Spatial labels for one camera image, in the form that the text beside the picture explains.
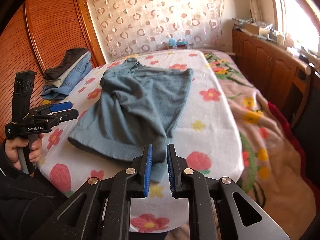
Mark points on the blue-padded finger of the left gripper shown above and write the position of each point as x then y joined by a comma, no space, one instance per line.
51,108

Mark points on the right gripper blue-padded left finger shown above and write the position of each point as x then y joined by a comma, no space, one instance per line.
141,180

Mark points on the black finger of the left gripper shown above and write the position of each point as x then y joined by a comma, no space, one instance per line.
63,116

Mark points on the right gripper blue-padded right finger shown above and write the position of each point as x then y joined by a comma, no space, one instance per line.
177,178

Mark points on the blue-grey pants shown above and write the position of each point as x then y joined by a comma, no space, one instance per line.
139,105

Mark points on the white floral strawberry bed sheet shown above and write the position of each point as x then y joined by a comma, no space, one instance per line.
206,136

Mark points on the folded blue jeans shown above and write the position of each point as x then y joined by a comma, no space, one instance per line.
61,87

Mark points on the folded black garment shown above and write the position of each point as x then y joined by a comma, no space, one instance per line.
71,57

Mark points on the person's black sleeve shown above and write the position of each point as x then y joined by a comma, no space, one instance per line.
26,201

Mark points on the blue item on box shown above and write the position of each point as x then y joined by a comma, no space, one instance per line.
180,44

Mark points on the sheer circle-pattern curtain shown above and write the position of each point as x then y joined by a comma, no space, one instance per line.
127,27

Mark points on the wooden window-side cabinet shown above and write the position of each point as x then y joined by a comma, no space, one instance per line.
283,80

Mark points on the cardboard box on cabinet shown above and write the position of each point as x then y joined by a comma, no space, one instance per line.
258,30

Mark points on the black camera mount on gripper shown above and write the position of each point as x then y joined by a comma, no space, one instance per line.
23,89

